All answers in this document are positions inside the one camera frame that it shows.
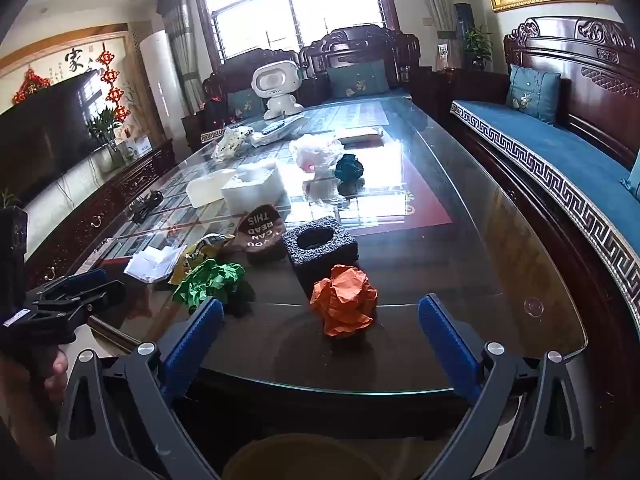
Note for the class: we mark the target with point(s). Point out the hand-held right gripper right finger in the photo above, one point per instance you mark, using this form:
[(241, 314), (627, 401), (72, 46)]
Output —
[(447, 347)]

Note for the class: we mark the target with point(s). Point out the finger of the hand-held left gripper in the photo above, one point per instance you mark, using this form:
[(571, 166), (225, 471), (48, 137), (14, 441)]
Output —
[(95, 297), (75, 282)]

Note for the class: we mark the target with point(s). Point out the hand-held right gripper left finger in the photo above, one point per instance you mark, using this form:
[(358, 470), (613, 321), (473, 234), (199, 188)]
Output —
[(196, 340)]

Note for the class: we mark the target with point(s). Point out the orange paper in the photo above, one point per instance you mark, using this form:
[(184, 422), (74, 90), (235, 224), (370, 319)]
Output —
[(345, 300)]

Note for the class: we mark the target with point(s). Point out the clear plastic bag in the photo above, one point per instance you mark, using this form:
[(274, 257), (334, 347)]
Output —
[(315, 152)]

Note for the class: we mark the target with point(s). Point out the person's left hand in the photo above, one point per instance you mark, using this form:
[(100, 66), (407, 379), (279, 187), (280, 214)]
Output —
[(56, 375)]

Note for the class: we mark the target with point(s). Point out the small leafy green plant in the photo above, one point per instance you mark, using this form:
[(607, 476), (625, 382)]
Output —
[(9, 199)]

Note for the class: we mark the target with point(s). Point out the green crumpled paper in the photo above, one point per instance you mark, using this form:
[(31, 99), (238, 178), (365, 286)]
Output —
[(210, 280)]

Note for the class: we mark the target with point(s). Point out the white crumpled paper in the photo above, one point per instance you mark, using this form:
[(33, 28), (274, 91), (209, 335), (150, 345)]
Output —
[(150, 262)]

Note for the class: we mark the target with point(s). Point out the dark wooden television cabinet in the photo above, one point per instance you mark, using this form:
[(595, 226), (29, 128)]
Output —
[(100, 205)]

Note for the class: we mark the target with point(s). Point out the yellow snack wrapper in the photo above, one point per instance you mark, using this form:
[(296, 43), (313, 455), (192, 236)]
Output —
[(200, 251)]

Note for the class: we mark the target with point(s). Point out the clear round suction pad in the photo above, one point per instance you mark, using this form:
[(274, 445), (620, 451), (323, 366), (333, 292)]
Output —
[(534, 306)]

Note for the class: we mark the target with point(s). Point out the black flat television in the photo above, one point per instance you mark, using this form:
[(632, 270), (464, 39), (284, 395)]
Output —
[(45, 140)]

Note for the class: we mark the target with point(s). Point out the red printed poster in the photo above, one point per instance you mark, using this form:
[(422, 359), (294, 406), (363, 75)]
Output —
[(420, 210)]

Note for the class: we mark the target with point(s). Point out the small white box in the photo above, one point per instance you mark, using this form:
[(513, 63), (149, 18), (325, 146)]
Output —
[(137, 146)]

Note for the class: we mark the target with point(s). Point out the thin white foam piece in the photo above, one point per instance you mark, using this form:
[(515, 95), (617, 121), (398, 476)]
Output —
[(207, 190)]

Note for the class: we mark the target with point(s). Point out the black foam block with hole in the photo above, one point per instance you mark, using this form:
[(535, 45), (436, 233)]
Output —
[(325, 260)]

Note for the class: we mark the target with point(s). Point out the green plant in glass vase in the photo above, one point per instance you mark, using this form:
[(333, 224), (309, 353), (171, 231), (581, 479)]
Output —
[(102, 127)]

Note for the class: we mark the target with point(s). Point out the thick white foam block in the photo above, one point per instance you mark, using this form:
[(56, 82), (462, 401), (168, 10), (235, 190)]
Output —
[(255, 191)]

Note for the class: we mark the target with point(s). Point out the short red knot decoration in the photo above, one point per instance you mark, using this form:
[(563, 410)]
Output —
[(31, 85)]

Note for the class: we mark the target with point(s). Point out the long red knot decoration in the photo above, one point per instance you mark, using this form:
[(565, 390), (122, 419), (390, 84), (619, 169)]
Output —
[(114, 95)]

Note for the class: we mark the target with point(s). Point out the small dark wooden side table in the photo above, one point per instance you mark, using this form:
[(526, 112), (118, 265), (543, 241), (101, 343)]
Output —
[(192, 127)]

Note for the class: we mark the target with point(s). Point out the white patterned plastic bag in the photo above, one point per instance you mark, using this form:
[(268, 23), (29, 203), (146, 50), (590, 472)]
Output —
[(230, 142)]

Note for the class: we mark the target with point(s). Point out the teal crumpled paper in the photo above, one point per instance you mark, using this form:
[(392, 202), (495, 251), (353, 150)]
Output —
[(349, 167)]

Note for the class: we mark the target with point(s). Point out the white tower air conditioner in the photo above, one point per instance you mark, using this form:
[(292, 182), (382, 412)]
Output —
[(165, 85)]

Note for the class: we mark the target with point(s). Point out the small blue cloth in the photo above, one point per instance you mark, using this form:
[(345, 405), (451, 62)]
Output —
[(273, 128)]

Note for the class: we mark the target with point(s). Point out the blue sofa seat mat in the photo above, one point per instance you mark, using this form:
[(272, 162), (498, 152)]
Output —
[(550, 145)]

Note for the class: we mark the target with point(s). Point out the flat white packet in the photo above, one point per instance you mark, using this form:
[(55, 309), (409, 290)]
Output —
[(360, 135)]

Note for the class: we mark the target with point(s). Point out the long white plastic packet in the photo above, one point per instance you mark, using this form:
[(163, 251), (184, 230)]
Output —
[(290, 127)]

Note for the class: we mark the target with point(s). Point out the small teal embroidered cushion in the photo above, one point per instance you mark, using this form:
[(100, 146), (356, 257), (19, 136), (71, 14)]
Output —
[(246, 102)]

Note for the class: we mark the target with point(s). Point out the light teal cushion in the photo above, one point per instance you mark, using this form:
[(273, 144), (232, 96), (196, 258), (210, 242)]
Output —
[(634, 177)]

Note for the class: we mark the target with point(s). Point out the dark wooden corner table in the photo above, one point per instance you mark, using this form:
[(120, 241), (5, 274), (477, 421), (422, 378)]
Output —
[(465, 90)]

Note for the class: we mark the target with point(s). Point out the grey patterned curtain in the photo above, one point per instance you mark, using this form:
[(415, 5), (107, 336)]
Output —
[(437, 0), (182, 45)]

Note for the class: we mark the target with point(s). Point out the teal buttoned embroidered cushion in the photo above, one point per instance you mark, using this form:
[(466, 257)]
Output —
[(532, 92)]

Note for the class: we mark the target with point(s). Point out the carved wooden armchair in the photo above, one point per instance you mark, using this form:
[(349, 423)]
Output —
[(350, 45), (240, 70)]

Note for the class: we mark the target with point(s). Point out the white robot toy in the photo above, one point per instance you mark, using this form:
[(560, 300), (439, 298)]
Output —
[(272, 80)]

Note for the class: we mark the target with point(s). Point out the wide teal embroidered cushion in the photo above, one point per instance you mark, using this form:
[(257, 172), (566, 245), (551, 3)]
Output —
[(357, 80)]

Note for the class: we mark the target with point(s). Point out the small white card stand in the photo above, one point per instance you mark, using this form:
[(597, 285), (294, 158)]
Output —
[(442, 55)]

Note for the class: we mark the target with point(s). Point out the green potted plant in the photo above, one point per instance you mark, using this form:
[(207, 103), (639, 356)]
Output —
[(477, 45)]

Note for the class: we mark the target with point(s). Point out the long carved wooden sofa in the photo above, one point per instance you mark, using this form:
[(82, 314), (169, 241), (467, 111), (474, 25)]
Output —
[(590, 60)]

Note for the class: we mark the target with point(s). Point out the barred window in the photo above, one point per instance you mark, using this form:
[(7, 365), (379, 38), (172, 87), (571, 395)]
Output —
[(300, 5)]

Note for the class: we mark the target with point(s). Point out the calligraphy wall art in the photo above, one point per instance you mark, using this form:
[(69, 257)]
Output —
[(60, 55)]

